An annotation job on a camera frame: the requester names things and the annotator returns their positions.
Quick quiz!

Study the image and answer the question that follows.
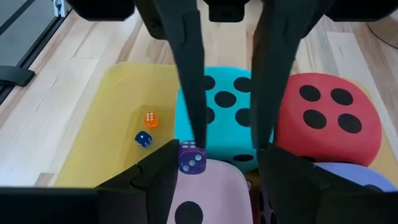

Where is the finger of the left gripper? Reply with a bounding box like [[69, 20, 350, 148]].
[[249, 2, 326, 151], [136, 2, 208, 150]]

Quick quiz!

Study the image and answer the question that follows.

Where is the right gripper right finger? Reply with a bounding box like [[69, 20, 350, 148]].
[[256, 145, 398, 224]]

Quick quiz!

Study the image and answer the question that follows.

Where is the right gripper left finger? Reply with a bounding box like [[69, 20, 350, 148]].
[[0, 139, 180, 224]]

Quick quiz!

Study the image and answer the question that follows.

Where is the large lavender foam die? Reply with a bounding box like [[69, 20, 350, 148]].
[[256, 161, 398, 224]]

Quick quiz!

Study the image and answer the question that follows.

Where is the small blue die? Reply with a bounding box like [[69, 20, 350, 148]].
[[134, 130, 153, 148]]

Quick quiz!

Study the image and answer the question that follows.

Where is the small purple die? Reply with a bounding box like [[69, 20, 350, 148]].
[[178, 140, 208, 175]]

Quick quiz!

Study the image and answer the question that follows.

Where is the small orange die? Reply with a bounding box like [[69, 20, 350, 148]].
[[144, 111, 159, 129]]

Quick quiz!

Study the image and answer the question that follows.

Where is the large red foam die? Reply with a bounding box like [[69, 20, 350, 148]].
[[272, 72, 383, 168]]

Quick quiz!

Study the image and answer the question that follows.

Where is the large pink foam die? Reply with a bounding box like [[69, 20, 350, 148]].
[[166, 157, 255, 224]]

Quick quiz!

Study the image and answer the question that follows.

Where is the large teal foam die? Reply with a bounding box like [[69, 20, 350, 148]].
[[174, 65, 275, 174]]

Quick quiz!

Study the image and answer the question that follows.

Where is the yellow translucent plastic bin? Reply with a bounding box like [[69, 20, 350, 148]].
[[52, 61, 398, 189]]

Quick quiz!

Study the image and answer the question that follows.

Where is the round wooden lamp base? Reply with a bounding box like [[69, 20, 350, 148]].
[[366, 12, 398, 50]]

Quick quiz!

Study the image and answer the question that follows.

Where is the black metal table frame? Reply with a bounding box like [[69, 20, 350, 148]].
[[0, 0, 74, 105]]

